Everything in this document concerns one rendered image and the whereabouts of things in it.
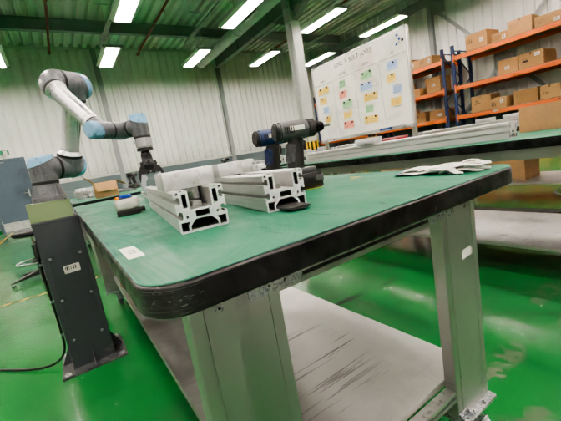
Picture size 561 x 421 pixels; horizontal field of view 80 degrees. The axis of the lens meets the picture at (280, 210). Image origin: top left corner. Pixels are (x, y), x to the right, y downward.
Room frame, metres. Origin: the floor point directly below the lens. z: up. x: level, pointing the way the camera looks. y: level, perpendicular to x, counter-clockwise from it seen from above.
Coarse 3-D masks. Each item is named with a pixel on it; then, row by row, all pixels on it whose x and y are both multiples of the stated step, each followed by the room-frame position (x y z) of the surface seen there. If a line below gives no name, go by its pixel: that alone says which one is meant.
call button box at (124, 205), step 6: (126, 198) 1.22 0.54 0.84; (132, 198) 1.21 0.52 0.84; (138, 198) 1.22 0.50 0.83; (114, 204) 1.19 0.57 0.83; (120, 204) 1.19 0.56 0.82; (126, 204) 1.20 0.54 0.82; (132, 204) 1.21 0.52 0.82; (138, 204) 1.22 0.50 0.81; (120, 210) 1.19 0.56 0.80; (126, 210) 1.20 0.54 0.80; (132, 210) 1.21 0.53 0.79; (138, 210) 1.21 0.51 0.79; (120, 216) 1.19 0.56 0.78
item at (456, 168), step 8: (464, 160) 0.90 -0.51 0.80; (472, 160) 0.86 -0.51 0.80; (480, 160) 0.85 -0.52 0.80; (488, 160) 0.84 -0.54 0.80; (416, 168) 0.96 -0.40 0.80; (424, 168) 0.94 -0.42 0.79; (432, 168) 0.89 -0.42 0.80; (440, 168) 0.87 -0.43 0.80; (448, 168) 0.85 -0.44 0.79; (456, 168) 0.87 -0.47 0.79; (464, 168) 0.83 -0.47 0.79; (472, 168) 0.82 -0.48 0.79; (480, 168) 0.82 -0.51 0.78; (488, 168) 0.81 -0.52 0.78
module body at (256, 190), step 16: (224, 176) 1.02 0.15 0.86; (240, 176) 0.86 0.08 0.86; (256, 176) 0.76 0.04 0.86; (272, 176) 0.74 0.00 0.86; (288, 176) 0.77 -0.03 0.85; (224, 192) 1.06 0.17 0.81; (240, 192) 0.88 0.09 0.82; (256, 192) 0.77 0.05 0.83; (272, 192) 0.74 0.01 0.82; (288, 192) 0.77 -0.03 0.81; (304, 192) 0.77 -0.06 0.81; (256, 208) 0.79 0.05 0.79; (272, 208) 0.75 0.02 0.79
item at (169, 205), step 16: (160, 192) 0.85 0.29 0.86; (176, 192) 0.65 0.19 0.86; (208, 192) 0.69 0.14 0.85; (160, 208) 0.94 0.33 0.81; (176, 208) 0.65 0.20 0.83; (192, 208) 0.68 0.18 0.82; (208, 208) 0.68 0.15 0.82; (224, 208) 0.70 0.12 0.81; (176, 224) 0.69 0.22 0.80; (192, 224) 0.73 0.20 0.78; (208, 224) 0.69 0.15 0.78; (224, 224) 0.69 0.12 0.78
